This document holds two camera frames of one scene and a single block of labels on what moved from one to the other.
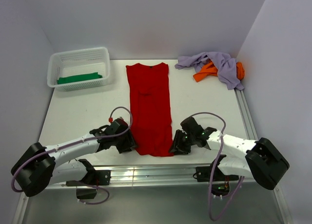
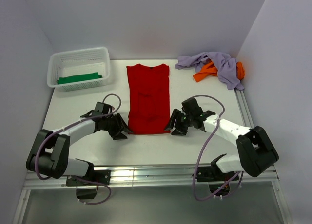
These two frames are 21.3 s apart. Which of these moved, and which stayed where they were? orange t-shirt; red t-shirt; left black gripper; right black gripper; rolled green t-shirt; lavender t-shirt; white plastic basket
Moved: right black gripper; red t-shirt; left black gripper
Stayed: white plastic basket; rolled green t-shirt; lavender t-shirt; orange t-shirt
